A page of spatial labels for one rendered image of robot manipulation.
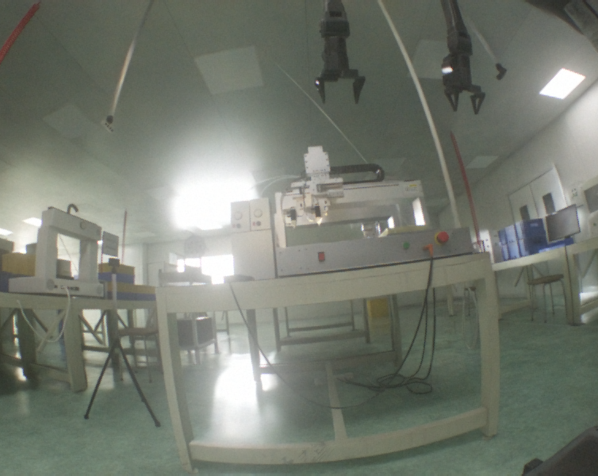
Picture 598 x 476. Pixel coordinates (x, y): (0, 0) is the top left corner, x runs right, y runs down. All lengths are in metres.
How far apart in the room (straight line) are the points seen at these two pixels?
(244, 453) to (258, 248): 0.96
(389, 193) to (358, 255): 0.62
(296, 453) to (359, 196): 1.19
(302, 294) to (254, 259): 0.61
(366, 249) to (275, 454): 0.79
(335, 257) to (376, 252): 0.14
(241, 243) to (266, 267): 0.18
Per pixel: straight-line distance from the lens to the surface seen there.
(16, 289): 2.71
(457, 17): 1.15
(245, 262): 1.48
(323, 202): 1.32
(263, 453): 1.09
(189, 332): 3.44
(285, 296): 0.90
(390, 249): 0.99
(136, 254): 10.05
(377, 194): 1.49
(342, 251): 0.96
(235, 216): 1.53
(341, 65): 0.85
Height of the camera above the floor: 0.68
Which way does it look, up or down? 12 degrees up
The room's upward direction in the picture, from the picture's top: 6 degrees counter-clockwise
